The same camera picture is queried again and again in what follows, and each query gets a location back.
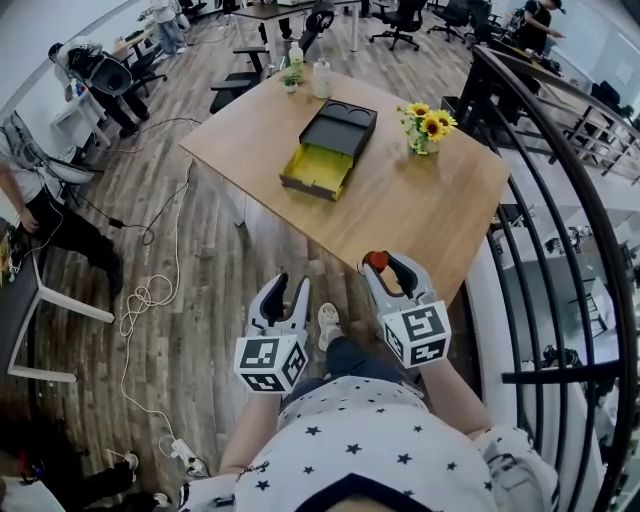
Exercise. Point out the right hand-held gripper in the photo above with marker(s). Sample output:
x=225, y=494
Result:
x=420, y=332

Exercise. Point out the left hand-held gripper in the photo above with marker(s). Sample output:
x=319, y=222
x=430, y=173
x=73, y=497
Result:
x=270, y=362

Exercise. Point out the small red ball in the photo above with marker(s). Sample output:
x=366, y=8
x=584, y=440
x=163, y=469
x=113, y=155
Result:
x=376, y=260

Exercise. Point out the black box with yellow drawer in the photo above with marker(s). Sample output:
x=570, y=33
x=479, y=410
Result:
x=335, y=135

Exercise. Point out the person's right forearm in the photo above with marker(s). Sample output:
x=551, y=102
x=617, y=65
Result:
x=452, y=395

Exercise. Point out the person's left forearm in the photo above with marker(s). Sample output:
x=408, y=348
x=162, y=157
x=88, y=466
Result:
x=250, y=430

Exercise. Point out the person's white shoe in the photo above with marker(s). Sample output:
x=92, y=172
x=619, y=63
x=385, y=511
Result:
x=329, y=325

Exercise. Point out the person's dark trousers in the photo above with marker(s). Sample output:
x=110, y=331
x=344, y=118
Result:
x=355, y=362

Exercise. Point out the sunflower bouquet in vase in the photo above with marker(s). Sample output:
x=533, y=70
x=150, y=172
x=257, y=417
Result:
x=427, y=127

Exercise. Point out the person's star-print white shirt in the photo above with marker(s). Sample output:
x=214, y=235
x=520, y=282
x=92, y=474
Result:
x=370, y=450

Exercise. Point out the white power strip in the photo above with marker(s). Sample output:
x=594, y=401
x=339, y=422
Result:
x=182, y=449

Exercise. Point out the black metal railing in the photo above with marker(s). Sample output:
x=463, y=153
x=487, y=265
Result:
x=565, y=165

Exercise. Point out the white spray bottle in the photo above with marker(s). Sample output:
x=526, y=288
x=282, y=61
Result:
x=322, y=80

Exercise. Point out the black office chair with headrest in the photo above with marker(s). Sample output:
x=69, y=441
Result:
x=235, y=90

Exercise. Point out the small green potted plant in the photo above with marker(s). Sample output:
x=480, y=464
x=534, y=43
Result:
x=289, y=84

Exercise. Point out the green drink bottle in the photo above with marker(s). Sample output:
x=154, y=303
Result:
x=296, y=62

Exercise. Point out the white table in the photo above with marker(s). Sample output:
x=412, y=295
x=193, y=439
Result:
x=15, y=305

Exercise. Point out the white desk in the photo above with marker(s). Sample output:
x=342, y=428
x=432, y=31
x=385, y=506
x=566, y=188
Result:
x=75, y=117

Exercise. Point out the long dark-top desk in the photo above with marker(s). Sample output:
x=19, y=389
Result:
x=280, y=10

